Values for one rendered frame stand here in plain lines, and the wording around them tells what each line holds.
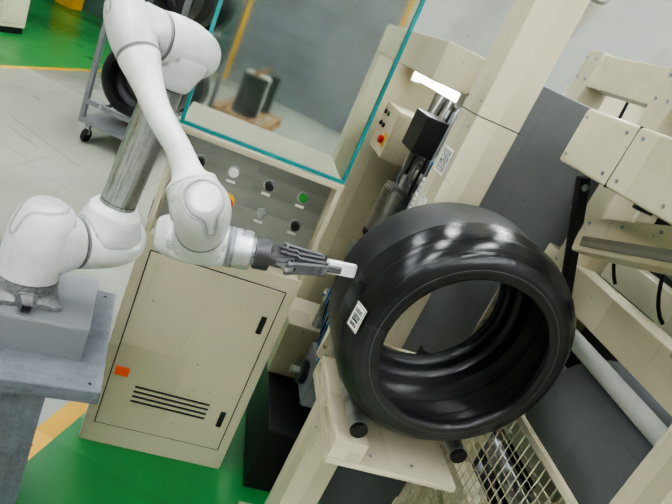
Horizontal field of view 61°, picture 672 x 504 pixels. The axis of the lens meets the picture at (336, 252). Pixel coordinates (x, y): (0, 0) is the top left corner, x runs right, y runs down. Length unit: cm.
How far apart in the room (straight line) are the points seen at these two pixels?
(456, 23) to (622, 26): 260
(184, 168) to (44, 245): 61
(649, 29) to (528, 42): 938
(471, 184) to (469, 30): 905
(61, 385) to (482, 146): 125
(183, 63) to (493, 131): 81
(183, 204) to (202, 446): 150
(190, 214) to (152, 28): 58
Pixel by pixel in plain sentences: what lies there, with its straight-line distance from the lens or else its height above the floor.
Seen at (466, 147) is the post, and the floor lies 157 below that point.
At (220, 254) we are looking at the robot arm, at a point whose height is 120.
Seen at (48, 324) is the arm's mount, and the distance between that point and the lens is 168.
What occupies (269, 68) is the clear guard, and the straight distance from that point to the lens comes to 180.
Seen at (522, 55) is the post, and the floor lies 183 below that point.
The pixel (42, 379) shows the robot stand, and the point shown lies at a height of 65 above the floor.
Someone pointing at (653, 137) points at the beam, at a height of 177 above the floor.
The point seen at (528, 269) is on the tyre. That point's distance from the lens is 130.
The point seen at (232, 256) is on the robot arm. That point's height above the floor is 120.
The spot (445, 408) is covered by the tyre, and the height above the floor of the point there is 94.
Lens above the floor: 172
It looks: 20 degrees down
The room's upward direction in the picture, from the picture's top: 25 degrees clockwise
